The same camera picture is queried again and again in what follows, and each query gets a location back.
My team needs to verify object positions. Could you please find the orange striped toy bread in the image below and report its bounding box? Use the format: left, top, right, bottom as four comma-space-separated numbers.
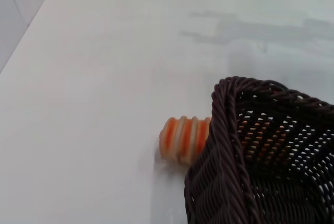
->
159, 115, 211, 167

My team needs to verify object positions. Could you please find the dark brown woven basket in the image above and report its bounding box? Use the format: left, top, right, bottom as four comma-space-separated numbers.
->
184, 76, 334, 224

